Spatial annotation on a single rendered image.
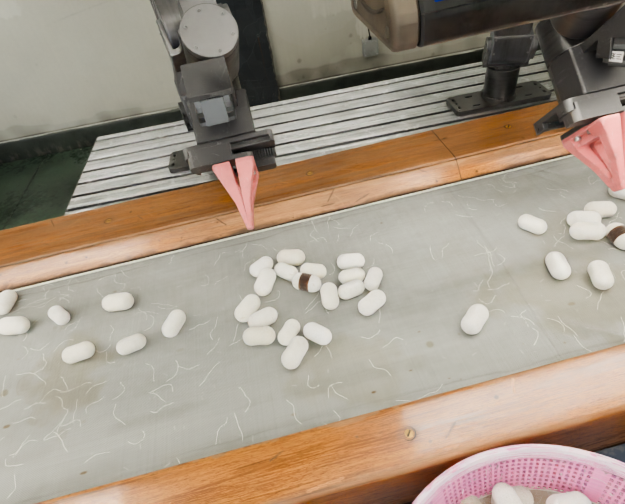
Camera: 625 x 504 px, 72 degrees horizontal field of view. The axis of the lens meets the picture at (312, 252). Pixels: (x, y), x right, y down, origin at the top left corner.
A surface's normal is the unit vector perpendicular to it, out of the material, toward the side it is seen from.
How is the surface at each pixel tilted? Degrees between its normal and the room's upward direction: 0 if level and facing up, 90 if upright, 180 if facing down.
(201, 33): 41
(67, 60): 90
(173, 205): 0
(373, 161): 0
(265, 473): 0
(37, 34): 90
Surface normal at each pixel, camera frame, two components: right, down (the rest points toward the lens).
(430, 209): -0.13, -0.71
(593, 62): 0.04, -0.13
